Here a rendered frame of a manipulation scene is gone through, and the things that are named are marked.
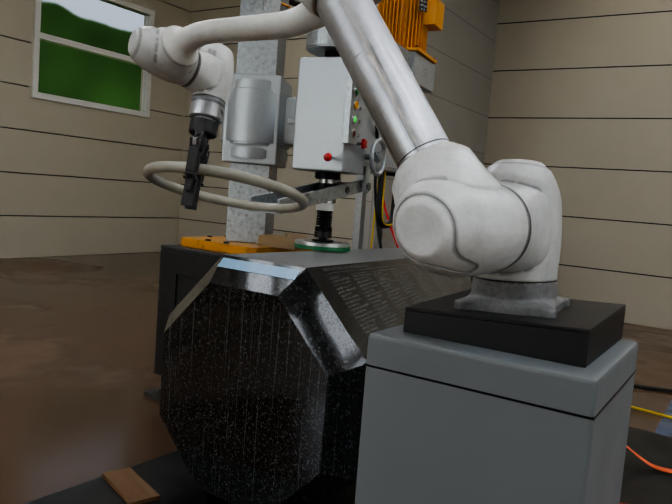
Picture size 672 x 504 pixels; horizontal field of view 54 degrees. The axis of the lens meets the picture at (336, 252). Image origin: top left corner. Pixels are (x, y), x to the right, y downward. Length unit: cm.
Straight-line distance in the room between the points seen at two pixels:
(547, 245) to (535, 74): 626
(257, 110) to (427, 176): 207
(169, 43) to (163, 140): 815
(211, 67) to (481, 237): 100
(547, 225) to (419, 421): 41
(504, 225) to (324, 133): 148
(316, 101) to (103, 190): 689
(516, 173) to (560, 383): 37
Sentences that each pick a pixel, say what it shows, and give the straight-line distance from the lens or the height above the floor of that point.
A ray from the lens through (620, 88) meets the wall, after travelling 721.
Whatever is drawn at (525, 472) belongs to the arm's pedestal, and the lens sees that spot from 114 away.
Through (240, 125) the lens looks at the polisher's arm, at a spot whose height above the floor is 132.
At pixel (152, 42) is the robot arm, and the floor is 137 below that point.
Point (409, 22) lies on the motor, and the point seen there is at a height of 183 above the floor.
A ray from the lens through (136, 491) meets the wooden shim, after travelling 237.
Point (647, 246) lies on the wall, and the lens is 704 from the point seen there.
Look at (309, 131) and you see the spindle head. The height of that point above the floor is 127.
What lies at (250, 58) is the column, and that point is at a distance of 319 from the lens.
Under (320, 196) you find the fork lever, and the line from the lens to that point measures 238.
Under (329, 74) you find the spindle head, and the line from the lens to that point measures 249.
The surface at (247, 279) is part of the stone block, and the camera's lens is 200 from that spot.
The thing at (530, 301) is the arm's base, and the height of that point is 88.
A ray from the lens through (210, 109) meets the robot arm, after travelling 178.
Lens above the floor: 105
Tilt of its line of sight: 5 degrees down
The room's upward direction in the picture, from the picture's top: 4 degrees clockwise
